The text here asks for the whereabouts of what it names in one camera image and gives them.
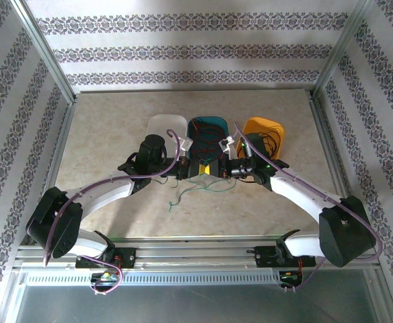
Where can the grey metal sheet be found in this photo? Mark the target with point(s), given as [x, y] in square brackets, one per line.
[196, 304]

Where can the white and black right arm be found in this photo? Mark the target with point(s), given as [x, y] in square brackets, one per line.
[301, 198]

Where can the thin aluminium back rail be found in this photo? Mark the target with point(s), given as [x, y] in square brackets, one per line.
[196, 90]

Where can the teal plastic tray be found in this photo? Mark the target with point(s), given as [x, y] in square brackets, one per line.
[210, 121]

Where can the aluminium frame post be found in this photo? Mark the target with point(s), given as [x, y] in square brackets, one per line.
[45, 50]
[342, 50]

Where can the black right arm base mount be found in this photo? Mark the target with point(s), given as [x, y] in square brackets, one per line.
[265, 257]

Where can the orange plastic tray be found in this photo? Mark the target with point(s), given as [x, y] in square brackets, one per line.
[260, 125]

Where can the white plastic tray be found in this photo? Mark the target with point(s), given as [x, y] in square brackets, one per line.
[166, 122]

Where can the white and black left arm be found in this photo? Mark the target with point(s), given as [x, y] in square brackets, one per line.
[102, 195]

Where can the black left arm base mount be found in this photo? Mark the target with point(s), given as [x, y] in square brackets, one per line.
[124, 257]

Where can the small electronics board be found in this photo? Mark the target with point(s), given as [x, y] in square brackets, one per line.
[105, 278]
[289, 276]

